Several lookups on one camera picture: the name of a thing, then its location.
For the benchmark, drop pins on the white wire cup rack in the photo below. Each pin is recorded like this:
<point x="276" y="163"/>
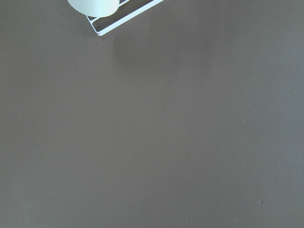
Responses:
<point x="127" y="10"/>

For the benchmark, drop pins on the white cup on rack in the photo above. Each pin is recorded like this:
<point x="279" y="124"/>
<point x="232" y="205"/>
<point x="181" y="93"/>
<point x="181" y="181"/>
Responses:
<point x="95" y="8"/>

